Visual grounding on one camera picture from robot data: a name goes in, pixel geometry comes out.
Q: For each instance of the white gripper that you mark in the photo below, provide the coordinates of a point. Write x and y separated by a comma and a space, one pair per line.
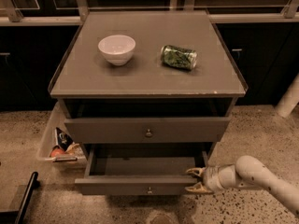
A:
212, 178

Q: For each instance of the green soda can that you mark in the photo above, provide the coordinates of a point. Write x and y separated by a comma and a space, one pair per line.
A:
178, 57

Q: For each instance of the clear plastic bin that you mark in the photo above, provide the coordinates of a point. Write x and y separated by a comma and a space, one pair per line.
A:
48, 142

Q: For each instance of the black chip bag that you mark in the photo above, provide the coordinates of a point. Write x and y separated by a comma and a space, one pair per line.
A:
63, 140

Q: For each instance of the black bar object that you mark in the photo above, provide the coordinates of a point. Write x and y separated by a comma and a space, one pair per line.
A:
17, 216

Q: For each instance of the white post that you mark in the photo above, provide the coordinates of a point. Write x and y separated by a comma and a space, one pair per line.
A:
289, 100

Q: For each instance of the white ceramic bowl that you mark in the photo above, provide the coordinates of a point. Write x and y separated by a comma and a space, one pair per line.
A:
117, 49

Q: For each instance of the red apple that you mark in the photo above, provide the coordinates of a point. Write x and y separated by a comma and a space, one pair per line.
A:
57, 152

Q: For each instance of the metal railing frame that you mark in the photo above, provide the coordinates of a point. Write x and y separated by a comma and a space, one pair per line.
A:
75, 12

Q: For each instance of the grey top drawer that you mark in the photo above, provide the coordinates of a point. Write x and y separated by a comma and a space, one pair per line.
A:
146, 130

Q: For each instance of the grey drawer cabinet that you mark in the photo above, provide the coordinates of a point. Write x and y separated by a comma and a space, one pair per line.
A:
90, 87

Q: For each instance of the grey drawer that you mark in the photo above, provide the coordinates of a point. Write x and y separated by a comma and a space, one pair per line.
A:
138, 175
146, 130

